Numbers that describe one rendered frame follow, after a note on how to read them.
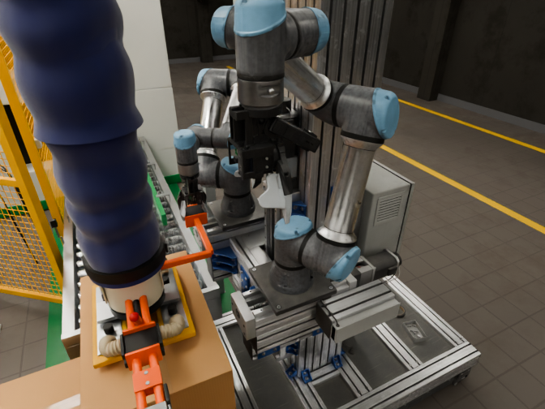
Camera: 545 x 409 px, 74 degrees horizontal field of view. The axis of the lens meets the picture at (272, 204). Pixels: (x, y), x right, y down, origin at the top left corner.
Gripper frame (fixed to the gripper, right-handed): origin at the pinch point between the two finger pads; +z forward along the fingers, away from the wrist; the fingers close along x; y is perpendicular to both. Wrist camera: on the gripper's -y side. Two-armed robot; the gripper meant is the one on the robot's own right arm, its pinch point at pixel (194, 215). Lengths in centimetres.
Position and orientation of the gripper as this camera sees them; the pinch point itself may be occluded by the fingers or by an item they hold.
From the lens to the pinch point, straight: 148.5
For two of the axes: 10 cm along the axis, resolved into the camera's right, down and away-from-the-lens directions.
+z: 0.0, 8.5, 5.3
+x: 9.2, -2.1, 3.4
